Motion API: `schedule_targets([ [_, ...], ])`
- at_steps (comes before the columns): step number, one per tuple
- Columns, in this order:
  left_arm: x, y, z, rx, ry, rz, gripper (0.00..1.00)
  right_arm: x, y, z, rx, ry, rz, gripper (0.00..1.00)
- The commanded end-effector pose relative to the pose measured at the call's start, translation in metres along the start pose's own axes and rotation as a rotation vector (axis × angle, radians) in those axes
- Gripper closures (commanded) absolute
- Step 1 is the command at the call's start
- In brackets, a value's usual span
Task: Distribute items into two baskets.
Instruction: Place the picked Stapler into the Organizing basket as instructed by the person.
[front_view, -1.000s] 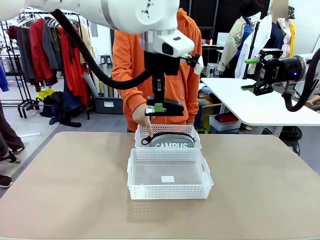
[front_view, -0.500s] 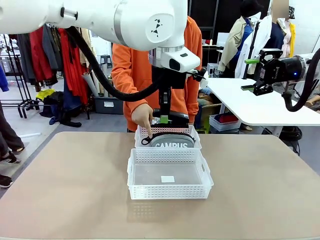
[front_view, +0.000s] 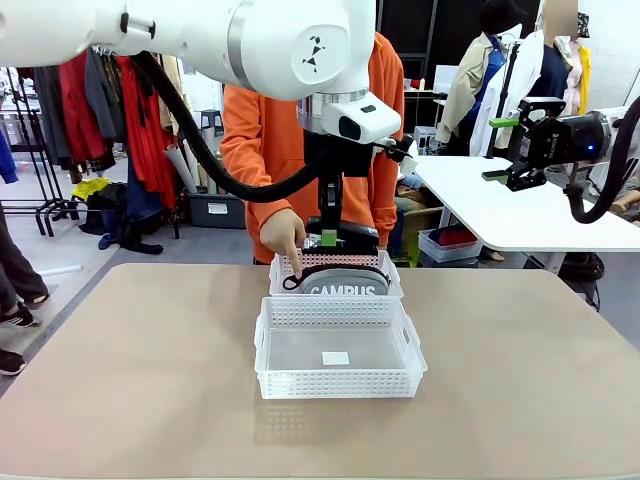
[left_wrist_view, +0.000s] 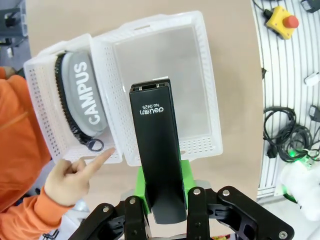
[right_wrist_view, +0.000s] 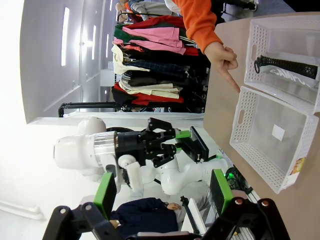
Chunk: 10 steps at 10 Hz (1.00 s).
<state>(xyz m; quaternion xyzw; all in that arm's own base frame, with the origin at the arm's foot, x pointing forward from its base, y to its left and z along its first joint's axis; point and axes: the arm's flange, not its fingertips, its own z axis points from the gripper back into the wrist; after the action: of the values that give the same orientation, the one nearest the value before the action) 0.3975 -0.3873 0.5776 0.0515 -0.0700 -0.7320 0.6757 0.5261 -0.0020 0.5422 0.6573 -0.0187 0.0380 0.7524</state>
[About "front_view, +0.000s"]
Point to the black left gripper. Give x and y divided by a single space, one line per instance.
350 160

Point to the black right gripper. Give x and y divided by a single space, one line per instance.
565 140

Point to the grey CAMPUS pencil case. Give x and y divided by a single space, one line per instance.
340 282

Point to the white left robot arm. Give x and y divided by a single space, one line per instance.
200 35

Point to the person's right forearm orange sleeve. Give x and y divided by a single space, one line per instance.
250 185

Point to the person's left forearm orange sleeve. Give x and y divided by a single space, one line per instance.
386 220

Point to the person's right hand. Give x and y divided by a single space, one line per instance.
282 232

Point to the white table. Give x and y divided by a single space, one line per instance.
500 215

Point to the mannequin with white coat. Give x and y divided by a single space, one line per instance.
537 70

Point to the mannequin with beige coat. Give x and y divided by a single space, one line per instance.
472 75

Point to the green crate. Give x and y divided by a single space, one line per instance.
410 247

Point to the white perforated plastic basket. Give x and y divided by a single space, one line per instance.
280 380
390 280

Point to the yellow hanging garment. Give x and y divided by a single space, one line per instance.
582 75

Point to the person in orange hoodie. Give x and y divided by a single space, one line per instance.
260 130

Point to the grey storage bin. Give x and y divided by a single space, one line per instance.
215 212

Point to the clear storage box red contents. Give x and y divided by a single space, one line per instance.
447 245

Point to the beige mannequin foot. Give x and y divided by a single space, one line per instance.
625 202

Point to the grey stool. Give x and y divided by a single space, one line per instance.
211 122

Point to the white square label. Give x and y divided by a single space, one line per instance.
335 358

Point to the white paper roll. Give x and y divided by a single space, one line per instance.
181 167

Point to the beige hanging garment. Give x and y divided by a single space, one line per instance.
172 85

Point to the long red hanging dress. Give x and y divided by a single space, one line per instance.
145 130

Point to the dark clothes pile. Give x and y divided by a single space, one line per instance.
125 220

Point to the yellow cloth item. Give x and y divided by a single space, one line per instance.
90 187

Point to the grey hanging garment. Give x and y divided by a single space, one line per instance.
102 95

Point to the red hanging jacket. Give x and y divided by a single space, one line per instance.
80 110

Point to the white tube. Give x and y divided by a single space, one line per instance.
60 270

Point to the dark hanging garments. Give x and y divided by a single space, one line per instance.
50 115

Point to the black metal clothes rack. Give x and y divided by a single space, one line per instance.
30 150

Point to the bystander's legs dark trousers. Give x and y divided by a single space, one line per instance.
20 270

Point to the black white sneaker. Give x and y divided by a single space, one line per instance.
17 317

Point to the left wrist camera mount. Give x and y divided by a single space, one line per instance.
397 150

